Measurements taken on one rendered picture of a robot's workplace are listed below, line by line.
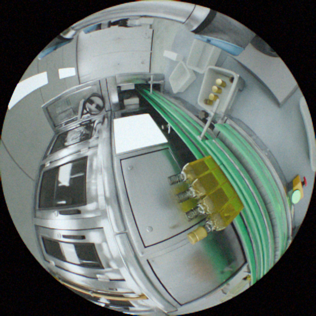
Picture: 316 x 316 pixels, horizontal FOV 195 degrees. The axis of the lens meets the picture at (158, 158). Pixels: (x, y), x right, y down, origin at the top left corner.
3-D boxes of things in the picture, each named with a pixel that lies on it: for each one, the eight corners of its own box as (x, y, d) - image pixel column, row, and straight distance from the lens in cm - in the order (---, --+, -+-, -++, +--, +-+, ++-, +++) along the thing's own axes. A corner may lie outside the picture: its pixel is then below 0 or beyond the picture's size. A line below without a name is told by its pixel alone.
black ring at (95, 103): (106, 110, 110) (88, 115, 115) (102, 91, 105) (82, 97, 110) (106, 112, 105) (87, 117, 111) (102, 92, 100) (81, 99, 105)
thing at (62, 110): (118, 95, 177) (71, 109, 198) (116, 74, 172) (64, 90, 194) (120, 110, 110) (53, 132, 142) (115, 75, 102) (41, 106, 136)
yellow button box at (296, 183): (288, 183, 54) (288, 192, 47) (299, 172, 53) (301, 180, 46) (292, 195, 57) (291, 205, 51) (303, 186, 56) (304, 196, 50)
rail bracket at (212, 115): (209, 134, 45) (188, 138, 36) (225, 100, 40) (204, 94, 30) (213, 138, 44) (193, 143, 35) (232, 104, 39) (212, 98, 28)
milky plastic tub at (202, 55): (195, 68, 77) (184, 66, 71) (204, 42, 78) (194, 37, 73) (213, 78, 64) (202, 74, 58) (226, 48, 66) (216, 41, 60)
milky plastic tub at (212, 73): (205, 104, 63) (196, 103, 57) (217, 70, 62) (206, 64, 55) (228, 119, 54) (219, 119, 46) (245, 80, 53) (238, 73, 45)
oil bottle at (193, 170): (214, 158, 46) (176, 173, 33) (221, 150, 43) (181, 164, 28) (221, 168, 45) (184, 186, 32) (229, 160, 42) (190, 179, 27)
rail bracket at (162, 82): (166, 93, 98) (144, 94, 90) (169, 76, 96) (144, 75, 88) (169, 94, 94) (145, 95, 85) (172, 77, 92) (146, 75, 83)
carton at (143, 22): (144, 21, 97) (136, 20, 96) (154, 17, 74) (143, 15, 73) (142, 26, 96) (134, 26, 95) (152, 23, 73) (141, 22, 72)
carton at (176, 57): (170, 51, 110) (164, 50, 107) (183, 56, 89) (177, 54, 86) (169, 56, 110) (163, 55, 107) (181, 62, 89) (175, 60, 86)
